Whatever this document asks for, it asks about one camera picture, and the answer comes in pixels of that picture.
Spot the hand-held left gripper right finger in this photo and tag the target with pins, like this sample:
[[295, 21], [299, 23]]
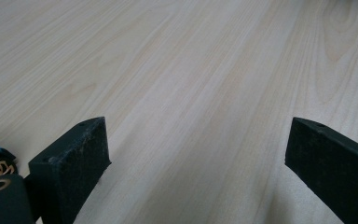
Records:
[[332, 168]]

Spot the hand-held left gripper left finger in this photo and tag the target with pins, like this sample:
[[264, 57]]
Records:
[[71, 168]]

